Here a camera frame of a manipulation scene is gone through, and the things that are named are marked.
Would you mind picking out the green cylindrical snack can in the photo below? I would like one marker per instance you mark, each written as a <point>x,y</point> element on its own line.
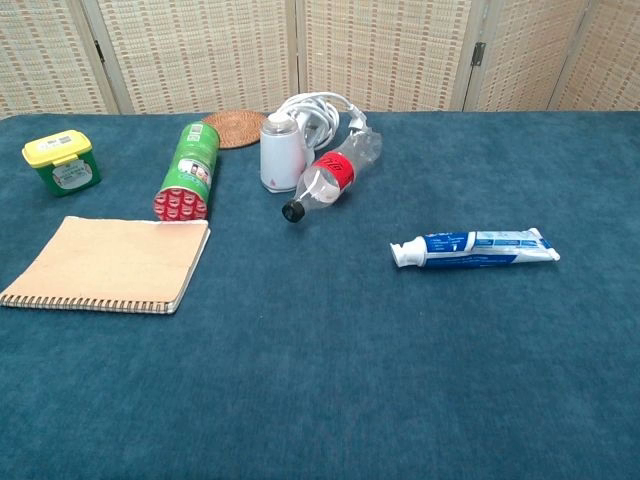
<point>192,165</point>

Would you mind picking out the blue white toothpaste tube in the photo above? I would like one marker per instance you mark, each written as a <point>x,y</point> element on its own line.
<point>475,250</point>

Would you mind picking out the green box yellow lid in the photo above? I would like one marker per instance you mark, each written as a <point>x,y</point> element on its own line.
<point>65,172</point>

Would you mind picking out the woven folding screen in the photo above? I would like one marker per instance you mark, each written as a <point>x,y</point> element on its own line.
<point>200,50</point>

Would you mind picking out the blue table cloth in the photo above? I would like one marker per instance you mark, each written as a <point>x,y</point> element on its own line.
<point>320,375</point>

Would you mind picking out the clear bottle red label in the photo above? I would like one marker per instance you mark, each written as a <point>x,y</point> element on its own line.
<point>335,172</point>

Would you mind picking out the tan spiral notebook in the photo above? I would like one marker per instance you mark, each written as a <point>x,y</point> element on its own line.
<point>110,265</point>

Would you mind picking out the black screen hinge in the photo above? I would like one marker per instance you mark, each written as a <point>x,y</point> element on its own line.
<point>479,54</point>

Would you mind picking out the round woven rattan coaster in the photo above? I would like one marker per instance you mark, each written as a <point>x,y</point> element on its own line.
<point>232,130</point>

